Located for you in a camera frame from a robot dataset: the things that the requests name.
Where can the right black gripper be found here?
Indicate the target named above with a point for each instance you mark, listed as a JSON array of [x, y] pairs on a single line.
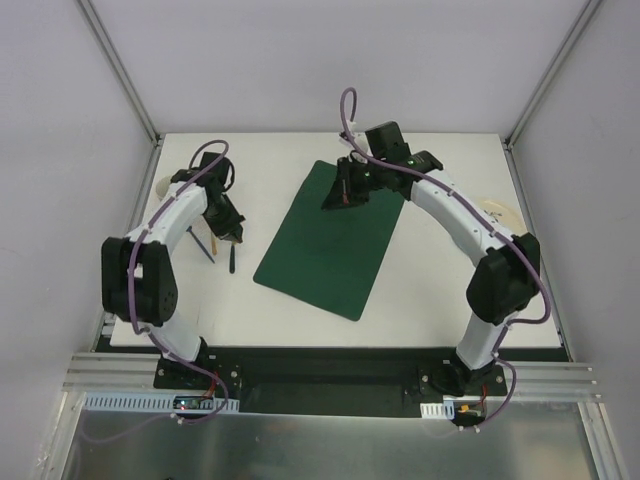
[[347, 181]]

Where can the right white cable duct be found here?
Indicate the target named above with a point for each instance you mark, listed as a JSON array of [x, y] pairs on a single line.
[[438, 411]]

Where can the orange mug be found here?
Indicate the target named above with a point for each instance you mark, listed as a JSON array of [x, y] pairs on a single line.
[[162, 187]]

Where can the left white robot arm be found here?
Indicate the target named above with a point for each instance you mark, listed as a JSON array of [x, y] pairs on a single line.
[[138, 284]]

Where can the white cable duct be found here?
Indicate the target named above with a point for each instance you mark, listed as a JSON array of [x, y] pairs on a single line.
[[158, 403], [438, 411]]

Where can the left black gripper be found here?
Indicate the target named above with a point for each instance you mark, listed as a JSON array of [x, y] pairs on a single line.
[[228, 225]]

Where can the aluminium frame post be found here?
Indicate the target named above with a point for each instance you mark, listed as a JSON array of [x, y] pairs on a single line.
[[106, 45], [576, 31]]

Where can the dark green placemat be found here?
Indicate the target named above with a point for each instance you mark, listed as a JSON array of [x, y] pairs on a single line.
[[329, 259]]

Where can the gold knife black handle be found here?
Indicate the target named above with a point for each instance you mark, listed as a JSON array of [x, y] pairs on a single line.
[[232, 258]]

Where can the cream and blue plate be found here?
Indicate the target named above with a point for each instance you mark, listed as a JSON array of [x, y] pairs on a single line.
[[506, 215]]

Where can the left white cable duct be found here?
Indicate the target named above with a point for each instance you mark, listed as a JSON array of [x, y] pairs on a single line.
[[158, 403]]

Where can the left aluminium frame post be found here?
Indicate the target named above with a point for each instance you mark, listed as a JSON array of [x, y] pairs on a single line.
[[106, 45]]

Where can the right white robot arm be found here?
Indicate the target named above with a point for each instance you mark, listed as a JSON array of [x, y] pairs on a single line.
[[506, 265]]

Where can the aluminium rail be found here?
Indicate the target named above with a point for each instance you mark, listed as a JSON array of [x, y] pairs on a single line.
[[110, 371]]

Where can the blue fork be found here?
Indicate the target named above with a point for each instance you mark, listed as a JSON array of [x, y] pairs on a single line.
[[200, 245]]

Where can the right aluminium frame post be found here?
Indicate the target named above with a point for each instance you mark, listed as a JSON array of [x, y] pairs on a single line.
[[576, 31]]

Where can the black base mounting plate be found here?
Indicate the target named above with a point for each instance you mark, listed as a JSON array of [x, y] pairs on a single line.
[[361, 382]]

